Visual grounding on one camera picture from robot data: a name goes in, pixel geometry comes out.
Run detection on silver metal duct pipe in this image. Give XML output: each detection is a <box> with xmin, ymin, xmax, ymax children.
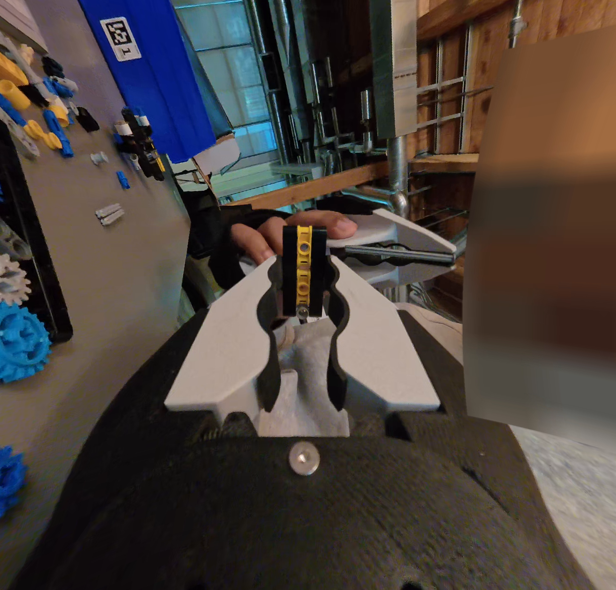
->
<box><xmin>387</xmin><ymin>136</ymin><xmax>411</xmax><ymax>217</ymax></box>

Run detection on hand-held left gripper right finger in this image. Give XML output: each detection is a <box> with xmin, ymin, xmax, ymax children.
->
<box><xmin>326</xmin><ymin>255</ymin><xmax>442</xmax><ymax>415</ymax></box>

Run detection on grey metal column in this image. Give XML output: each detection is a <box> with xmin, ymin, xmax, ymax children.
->
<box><xmin>368</xmin><ymin>0</ymin><xmax>418</xmax><ymax>139</ymax></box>

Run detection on person's right hand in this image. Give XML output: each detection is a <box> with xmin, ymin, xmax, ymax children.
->
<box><xmin>231</xmin><ymin>210</ymin><xmax>359</xmax><ymax>265</ymax></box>

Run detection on small black lego assembly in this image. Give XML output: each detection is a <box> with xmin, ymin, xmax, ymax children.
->
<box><xmin>115</xmin><ymin>106</ymin><xmax>167</xmax><ymax>182</ymax></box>

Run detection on wooden beam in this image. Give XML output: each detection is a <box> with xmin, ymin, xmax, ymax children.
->
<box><xmin>221</xmin><ymin>159</ymin><xmax>390</xmax><ymax>210</ymax></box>

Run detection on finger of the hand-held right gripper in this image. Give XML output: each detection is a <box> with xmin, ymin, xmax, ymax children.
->
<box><xmin>332</xmin><ymin>257</ymin><xmax>457</xmax><ymax>287</ymax></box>
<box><xmin>327</xmin><ymin>208</ymin><xmax>458</xmax><ymax>255</ymax></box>

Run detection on white lego gear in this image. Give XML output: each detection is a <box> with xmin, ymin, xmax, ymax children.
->
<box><xmin>0</xmin><ymin>253</ymin><xmax>32</xmax><ymax>307</ymax></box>

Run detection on blue lego gear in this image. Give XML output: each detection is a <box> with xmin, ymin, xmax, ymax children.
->
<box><xmin>0</xmin><ymin>446</ymin><xmax>28</xmax><ymax>518</ymax></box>
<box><xmin>0</xmin><ymin>301</ymin><xmax>52</xmax><ymax>385</ymax></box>

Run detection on large window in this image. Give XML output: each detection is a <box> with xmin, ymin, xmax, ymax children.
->
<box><xmin>171</xmin><ymin>0</ymin><xmax>282</xmax><ymax>160</ymax></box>

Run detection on scattered loose lego pieces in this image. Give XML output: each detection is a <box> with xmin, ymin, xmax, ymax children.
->
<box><xmin>0</xmin><ymin>31</ymin><xmax>102</xmax><ymax>160</ymax></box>

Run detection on grey sweatshirt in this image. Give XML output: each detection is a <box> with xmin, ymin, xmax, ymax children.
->
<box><xmin>399</xmin><ymin>301</ymin><xmax>616</xmax><ymax>590</ymax></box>

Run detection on lego instruction booklet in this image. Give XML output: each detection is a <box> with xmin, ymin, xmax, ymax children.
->
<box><xmin>0</xmin><ymin>0</ymin><xmax>49</xmax><ymax>55</ymax></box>

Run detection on white cardboard box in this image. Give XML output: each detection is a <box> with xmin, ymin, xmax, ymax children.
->
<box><xmin>192</xmin><ymin>135</ymin><xmax>241</xmax><ymax>176</ymax></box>

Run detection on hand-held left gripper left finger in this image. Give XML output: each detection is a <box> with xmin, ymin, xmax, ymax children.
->
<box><xmin>164</xmin><ymin>255</ymin><xmax>282</xmax><ymax>427</ymax></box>

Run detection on blue plastic bin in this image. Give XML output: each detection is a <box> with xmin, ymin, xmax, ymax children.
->
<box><xmin>67</xmin><ymin>0</ymin><xmax>218</xmax><ymax>164</ymax></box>

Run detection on black yellow lego assembly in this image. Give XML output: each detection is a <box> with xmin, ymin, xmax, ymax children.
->
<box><xmin>281</xmin><ymin>224</ymin><xmax>329</xmax><ymax>322</ymax></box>

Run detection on long black lego beam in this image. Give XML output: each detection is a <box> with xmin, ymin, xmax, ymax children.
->
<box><xmin>0</xmin><ymin>123</ymin><xmax>74</xmax><ymax>344</ymax></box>

